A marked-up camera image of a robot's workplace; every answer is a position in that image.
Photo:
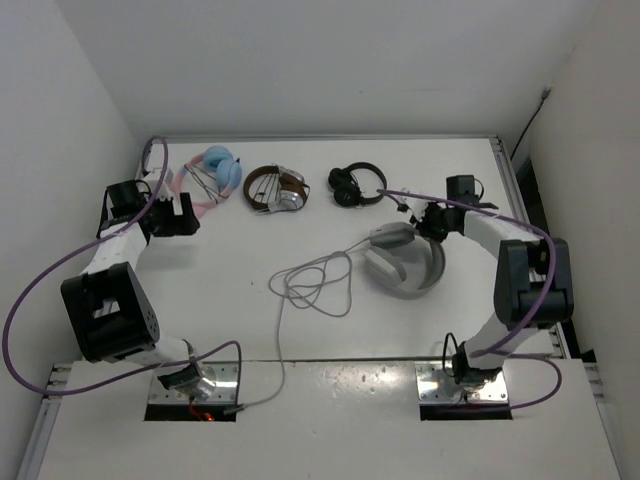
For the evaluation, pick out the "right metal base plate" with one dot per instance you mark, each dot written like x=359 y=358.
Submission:
x=436 y=388

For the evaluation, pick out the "brown silver headphones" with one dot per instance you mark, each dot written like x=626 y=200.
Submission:
x=275 y=188

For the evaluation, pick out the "white grey over-ear headphones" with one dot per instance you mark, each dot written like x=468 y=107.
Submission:
x=401 y=261

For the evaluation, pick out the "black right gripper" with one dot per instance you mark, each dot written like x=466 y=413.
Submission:
x=423 y=227

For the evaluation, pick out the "black on-ear headphones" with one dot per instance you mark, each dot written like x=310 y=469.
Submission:
x=346 y=189

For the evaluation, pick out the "metal base plate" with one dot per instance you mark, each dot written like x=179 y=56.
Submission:
x=206 y=384
x=436 y=388

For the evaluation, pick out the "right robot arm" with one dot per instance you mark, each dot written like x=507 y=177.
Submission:
x=533 y=284

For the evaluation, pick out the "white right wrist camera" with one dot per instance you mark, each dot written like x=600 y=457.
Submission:
x=415 y=207

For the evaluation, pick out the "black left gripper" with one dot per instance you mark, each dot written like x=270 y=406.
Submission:
x=183 y=224

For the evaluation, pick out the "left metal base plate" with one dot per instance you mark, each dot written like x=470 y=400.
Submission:
x=206 y=384

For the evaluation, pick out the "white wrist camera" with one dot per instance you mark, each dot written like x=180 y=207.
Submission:
x=154 y=173
x=415 y=207

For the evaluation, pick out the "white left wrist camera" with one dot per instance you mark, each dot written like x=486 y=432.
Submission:
x=154 y=173

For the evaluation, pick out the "pink blue cat-ear headphones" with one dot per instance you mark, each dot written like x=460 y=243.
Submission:
x=216 y=171

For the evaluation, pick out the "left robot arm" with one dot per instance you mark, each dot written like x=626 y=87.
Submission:
x=110 y=314

